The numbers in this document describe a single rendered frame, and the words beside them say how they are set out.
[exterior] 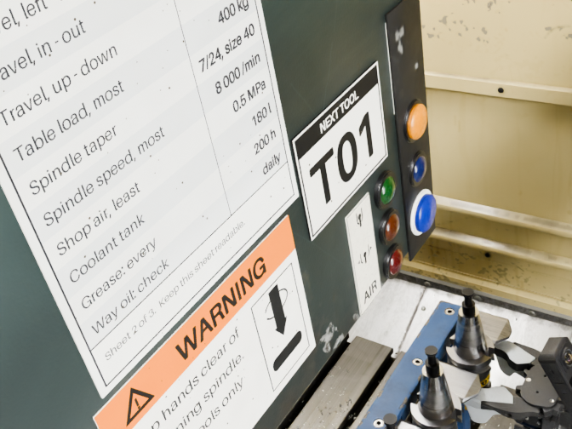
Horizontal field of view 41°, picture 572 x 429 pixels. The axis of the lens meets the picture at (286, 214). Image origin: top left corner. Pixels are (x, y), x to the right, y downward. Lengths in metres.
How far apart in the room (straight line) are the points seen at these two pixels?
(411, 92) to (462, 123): 0.90
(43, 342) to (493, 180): 1.23
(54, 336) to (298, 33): 0.20
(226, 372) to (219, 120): 0.14
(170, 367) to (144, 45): 0.15
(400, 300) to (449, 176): 0.35
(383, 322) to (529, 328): 0.31
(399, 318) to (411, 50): 1.22
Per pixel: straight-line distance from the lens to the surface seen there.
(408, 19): 0.52
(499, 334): 1.10
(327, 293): 0.49
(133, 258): 0.33
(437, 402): 0.97
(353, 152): 0.47
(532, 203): 1.47
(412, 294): 1.72
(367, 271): 0.53
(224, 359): 0.41
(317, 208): 0.45
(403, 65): 0.52
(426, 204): 0.58
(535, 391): 1.06
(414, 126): 0.53
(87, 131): 0.30
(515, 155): 1.43
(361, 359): 1.51
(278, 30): 0.39
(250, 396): 0.44
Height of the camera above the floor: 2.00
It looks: 35 degrees down
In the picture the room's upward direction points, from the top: 12 degrees counter-clockwise
